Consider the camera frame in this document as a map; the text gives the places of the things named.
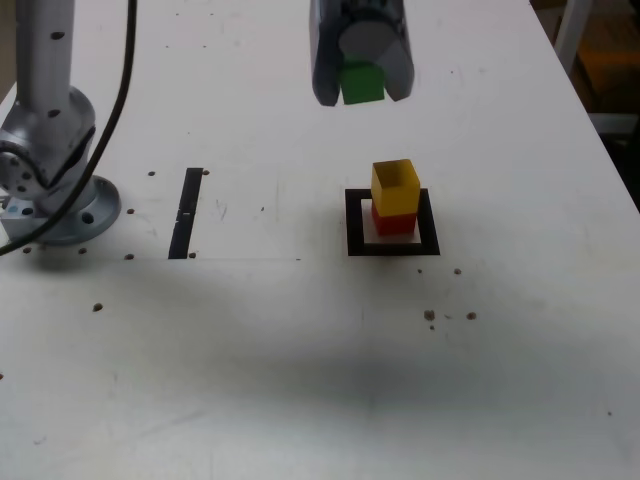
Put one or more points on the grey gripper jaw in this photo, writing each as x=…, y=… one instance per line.
x=326, y=60
x=367, y=40

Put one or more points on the green cube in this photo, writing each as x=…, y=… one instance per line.
x=362, y=85

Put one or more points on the yellow cube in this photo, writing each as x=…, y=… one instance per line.
x=395, y=195

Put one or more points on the red cube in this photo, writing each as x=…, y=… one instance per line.
x=395, y=224

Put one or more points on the black tape square outline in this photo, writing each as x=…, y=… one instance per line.
x=355, y=225

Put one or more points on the black tape strip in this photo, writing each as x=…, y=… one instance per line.
x=186, y=215

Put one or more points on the grey shelf beam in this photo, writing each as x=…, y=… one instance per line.
x=620, y=122

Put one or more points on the white metal frame post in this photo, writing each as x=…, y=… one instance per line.
x=572, y=25

